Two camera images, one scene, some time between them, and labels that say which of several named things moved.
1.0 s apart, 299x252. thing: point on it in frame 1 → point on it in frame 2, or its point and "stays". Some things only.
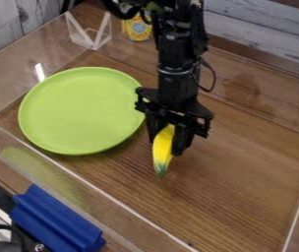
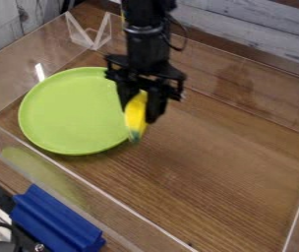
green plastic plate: [78, 111] stays
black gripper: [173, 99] → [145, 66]
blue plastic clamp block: [57, 226] stays
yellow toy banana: [163, 149] → [136, 115]
